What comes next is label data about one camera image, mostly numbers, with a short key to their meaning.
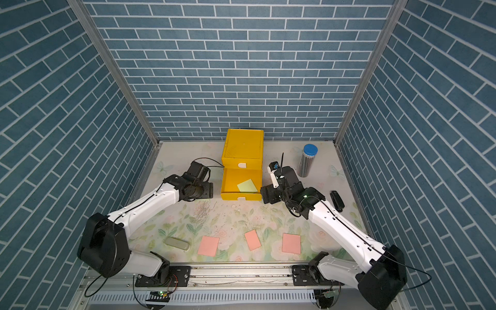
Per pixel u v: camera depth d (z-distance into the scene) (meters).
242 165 0.86
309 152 0.91
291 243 0.83
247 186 0.91
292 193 0.57
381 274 0.38
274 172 0.62
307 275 0.74
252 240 0.83
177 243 0.80
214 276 0.76
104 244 0.42
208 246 0.81
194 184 0.65
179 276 0.74
